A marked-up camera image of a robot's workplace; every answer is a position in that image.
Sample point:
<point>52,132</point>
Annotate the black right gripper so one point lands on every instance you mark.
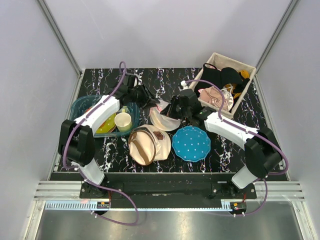
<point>169,110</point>

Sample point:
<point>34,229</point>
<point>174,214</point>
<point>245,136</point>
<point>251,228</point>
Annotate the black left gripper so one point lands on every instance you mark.
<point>148,99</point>

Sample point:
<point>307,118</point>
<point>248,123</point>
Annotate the white mesh laundry bag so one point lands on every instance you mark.
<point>160,121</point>

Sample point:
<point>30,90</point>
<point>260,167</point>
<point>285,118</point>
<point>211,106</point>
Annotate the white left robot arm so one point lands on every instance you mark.
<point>76,140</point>

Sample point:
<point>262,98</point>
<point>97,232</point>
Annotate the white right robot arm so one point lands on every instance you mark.
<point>262,151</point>

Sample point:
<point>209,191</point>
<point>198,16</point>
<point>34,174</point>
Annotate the pink beige bra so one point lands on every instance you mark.
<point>213,97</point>

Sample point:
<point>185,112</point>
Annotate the black bra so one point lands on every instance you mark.
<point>221,78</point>

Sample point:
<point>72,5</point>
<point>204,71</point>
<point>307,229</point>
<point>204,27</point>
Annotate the cream paper cup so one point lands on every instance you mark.
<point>123,121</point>

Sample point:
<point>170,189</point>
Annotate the yellow dotted plate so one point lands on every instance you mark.
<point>107,126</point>

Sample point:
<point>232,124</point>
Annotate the blue dotted plate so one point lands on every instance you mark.
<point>191,144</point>

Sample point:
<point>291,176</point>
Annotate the teal plastic bin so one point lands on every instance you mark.
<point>84,103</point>

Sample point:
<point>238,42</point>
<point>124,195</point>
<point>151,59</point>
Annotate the cream capybara pouch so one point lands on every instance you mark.
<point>148,143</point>

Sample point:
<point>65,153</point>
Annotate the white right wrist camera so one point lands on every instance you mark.
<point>184,87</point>

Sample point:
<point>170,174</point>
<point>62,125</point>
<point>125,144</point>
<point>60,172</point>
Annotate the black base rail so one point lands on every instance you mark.
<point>153,190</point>

